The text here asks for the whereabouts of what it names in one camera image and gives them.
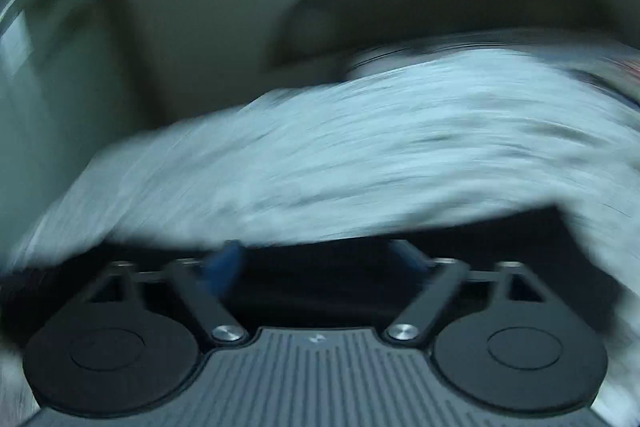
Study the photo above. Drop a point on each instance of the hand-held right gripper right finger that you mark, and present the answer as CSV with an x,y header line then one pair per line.
x,y
406,254

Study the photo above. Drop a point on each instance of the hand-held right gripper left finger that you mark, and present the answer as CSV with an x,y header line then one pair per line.
x,y
226,263

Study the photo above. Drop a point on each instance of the black pants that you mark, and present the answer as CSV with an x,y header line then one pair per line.
x,y
320,279

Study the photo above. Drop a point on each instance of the glass wardrobe door with flowers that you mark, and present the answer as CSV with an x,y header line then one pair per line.
x,y
30,37

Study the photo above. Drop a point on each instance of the white script-printed bed sheet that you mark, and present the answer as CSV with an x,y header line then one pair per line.
x,y
350,147

